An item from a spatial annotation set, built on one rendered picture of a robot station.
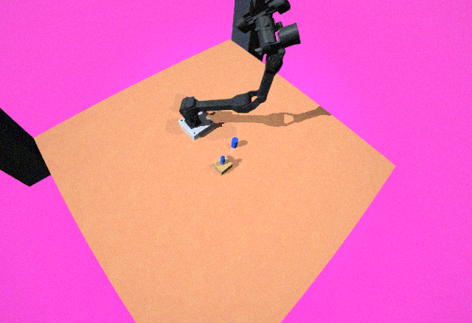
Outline tan square block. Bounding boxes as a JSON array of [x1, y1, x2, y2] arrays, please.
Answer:
[[212, 154, 233, 175]]

